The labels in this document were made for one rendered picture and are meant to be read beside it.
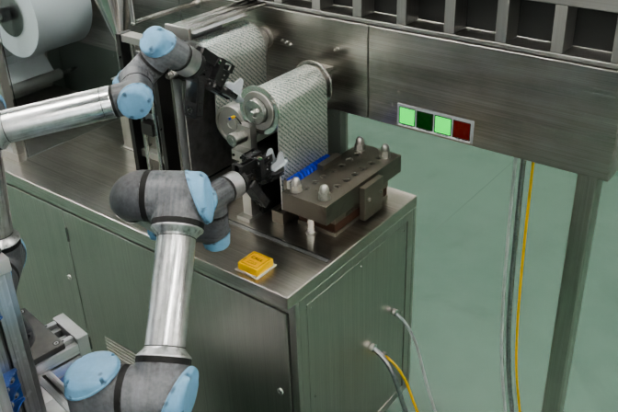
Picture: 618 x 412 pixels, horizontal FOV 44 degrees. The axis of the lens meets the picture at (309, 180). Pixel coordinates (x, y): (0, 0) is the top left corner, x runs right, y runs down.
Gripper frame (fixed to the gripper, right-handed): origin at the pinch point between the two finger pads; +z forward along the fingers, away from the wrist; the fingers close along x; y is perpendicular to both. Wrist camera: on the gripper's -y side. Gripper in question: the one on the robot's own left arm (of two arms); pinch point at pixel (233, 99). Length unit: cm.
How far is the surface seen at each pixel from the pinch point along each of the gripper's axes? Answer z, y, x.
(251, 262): 15.5, -38.8, -15.4
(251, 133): 15.6, -5.3, 2.3
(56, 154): 28, -34, 92
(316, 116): 32.6, 8.3, -4.7
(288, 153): 25.9, -5.9, -5.0
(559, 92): 32, 32, -72
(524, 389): 147, -48, -63
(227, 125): 18.6, -4.8, 14.4
